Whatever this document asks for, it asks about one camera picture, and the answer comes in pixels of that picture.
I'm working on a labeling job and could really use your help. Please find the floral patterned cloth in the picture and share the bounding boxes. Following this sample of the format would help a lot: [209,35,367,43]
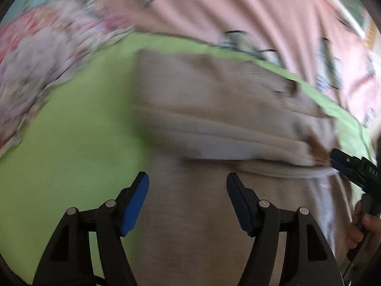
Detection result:
[0,0,134,158]

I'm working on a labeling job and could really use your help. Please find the grey knit sweater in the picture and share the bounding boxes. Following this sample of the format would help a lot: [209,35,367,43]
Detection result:
[131,49,358,286]

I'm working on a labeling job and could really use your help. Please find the person's right hand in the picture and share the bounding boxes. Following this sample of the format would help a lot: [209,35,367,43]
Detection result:
[345,199,381,245]

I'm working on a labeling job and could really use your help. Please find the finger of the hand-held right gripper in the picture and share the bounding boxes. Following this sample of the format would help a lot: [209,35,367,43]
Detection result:
[331,148,362,164]
[329,158,367,189]

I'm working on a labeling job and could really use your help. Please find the pink quilt with plaid hearts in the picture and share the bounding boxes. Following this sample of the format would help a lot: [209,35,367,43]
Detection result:
[101,0,381,126]

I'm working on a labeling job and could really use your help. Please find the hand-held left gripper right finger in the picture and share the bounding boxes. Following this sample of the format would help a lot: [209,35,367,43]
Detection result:
[226,172,343,286]

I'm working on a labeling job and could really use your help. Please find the green bed sheet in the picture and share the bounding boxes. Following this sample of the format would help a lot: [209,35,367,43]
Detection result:
[0,33,377,285]

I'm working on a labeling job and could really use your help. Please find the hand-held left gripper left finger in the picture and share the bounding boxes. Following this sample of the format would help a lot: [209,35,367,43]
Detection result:
[32,171,150,286]

